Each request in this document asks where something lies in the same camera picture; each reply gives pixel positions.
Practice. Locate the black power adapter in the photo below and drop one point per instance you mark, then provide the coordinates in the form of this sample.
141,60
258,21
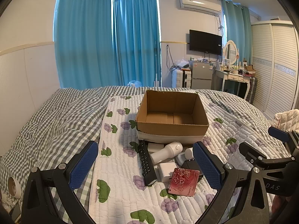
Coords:
189,164

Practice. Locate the red rose-patterned card case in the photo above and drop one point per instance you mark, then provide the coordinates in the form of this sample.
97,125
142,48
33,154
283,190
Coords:
183,182

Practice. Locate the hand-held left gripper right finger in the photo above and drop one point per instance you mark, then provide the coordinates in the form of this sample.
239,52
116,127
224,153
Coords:
206,165

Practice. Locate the black wall television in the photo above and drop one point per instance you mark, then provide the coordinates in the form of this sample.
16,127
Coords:
205,42

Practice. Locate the white quilted bag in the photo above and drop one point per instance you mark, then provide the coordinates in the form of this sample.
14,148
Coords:
287,119

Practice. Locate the white floral quilted mat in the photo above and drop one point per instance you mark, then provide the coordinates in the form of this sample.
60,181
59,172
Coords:
121,133

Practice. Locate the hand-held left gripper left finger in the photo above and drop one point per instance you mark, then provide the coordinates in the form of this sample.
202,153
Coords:
84,165

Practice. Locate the silver mini fridge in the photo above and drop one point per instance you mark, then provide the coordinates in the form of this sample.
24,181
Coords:
202,73

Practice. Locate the white louvred wardrobe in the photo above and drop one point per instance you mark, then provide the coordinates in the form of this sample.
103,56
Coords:
275,70

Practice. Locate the wide blue curtain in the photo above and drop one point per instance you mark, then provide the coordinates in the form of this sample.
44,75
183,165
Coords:
81,39

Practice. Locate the narrow blue curtain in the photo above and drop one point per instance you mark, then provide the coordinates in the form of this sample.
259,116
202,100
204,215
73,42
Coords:
136,39

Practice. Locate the white charger block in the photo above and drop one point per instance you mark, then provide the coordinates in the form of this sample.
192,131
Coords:
165,171

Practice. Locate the cardboard box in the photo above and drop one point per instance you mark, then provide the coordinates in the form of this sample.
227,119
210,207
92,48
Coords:
172,129

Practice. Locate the white oval mirror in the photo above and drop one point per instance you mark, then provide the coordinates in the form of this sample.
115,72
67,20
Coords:
230,51

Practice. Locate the small white box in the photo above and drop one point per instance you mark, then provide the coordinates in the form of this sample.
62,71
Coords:
155,147

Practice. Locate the black remote control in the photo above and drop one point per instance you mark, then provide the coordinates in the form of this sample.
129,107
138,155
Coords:
146,165

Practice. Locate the white air conditioner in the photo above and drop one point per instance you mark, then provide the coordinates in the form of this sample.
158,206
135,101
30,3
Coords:
199,4

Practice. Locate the clear plastic bag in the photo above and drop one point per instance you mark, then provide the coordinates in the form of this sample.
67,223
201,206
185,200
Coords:
135,83

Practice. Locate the small white plastic item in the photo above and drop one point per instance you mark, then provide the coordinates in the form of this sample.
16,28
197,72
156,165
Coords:
183,157

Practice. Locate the white handheld device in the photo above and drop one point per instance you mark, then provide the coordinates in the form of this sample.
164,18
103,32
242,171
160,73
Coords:
163,154

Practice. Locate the white suitcase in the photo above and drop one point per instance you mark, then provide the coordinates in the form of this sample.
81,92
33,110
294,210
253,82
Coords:
178,79

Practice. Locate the white dressing table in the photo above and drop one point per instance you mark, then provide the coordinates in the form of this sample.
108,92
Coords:
233,77

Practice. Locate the small brown box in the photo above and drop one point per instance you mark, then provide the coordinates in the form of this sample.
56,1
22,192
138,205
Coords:
249,68

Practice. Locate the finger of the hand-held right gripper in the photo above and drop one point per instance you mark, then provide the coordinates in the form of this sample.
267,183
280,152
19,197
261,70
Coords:
278,133
251,154

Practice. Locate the black suitcase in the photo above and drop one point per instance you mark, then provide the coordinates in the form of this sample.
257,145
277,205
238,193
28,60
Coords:
253,88

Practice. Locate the pile of plastic bags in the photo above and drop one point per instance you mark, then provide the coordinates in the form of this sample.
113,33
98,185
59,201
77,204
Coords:
182,63

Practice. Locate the tape roll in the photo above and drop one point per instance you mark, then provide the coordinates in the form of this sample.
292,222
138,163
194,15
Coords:
14,187

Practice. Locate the pale teal curtain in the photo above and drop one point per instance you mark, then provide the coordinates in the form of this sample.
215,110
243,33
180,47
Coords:
236,28

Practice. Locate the white mop stick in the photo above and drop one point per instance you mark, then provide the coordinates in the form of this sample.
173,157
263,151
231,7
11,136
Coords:
156,70

